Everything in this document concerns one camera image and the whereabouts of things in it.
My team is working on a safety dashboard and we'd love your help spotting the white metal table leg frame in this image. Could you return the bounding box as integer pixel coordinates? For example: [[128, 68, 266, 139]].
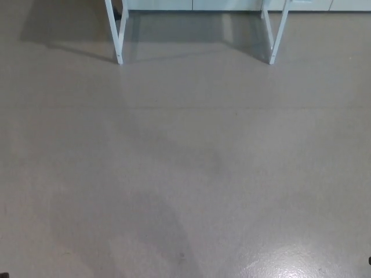
[[261, 0, 291, 65], [104, 0, 130, 65]]

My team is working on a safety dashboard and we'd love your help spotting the white cabinet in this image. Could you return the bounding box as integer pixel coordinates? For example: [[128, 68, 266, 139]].
[[127, 0, 371, 13]]

